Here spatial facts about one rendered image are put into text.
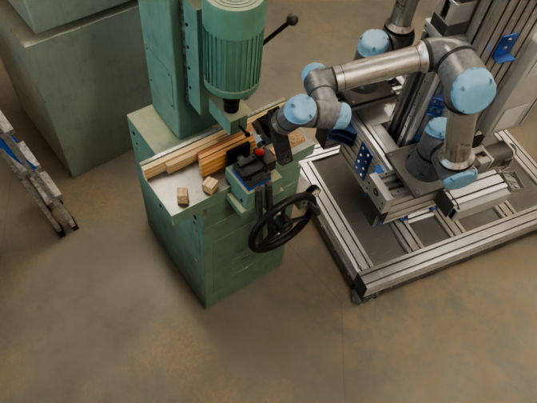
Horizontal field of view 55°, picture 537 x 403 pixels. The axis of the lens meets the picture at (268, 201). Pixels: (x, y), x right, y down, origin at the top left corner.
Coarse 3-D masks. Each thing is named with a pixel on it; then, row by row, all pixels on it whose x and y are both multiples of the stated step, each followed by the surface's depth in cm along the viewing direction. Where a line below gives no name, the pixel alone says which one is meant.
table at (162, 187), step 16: (304, 144) 190; (160, 176) 177; (176, 176) 178; (192, 176) 178; (208, 176) 179; (224, 176) 179; (160, 192) 173; (176, 192) 174; (192, 192) 174; (224, 192) 177; (176, 208) 170; (192, 208) 172; (240, 208) 176; (176, 224) 173
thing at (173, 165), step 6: (252, 126) 188; (192, 150) 179; (198, 150) 180; (180, 156) 178; (186, 156) 178; (192, 156) 178; (168, 162) 176; (174, 162) 176; (180, 162) 177; (186, 162) 179; (192, 162) 181; (168, 168) 175; (174, 168) 177; (180, 168) 179
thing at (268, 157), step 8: (248, 160) 171; (264, 160) 171; (272, 160) 171; (248, 168) 169; (256, 168) 170; (264, 168) 170; (272, 168) 174; (240, 176) 170; (256, 176) 168; (264, 176) 168; (248, 184) 167; (256, 184) 169
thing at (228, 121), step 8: (216, 96) 177; (216, 104) 175; (216, 112) 177; (224, 112) 173; (240, 112) 174; (224, 120) 174; (232, 120) 171; (240, 120) 173; (224, 128) 177; (232, 128) 174
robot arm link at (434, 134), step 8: (432, 120) 183; (440, 120) 183; (432, 128) 180; (440, 128) 180; (424, 136) 185; (432, 136) 180; (440, 136) 178; (424, 144) 186; (432, 144) 181; (440, 144) 179; (424, 152) 188; (432, 152) 181
